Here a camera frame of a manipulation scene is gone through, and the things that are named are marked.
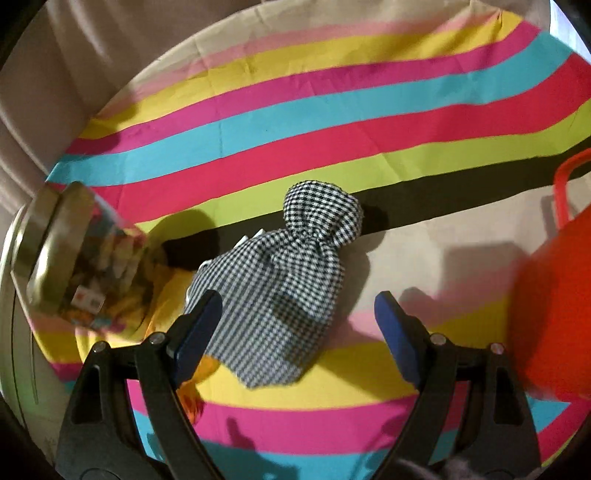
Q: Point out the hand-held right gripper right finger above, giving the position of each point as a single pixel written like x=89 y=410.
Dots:
x=397 y=337

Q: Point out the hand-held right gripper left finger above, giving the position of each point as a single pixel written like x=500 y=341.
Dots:
x=198 y=332

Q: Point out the black white checkered pouch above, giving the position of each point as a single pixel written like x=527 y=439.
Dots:
x=277 y=295

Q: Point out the glass jar with gold lid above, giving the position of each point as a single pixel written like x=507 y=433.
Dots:
x=101 y=267

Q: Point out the red thermos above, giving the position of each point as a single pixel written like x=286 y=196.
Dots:
x=554 y=300

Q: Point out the white carved dresser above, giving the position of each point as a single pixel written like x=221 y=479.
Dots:
x=18 y=369

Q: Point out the colourful striped cloth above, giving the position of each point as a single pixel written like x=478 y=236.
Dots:
x=323 y=115

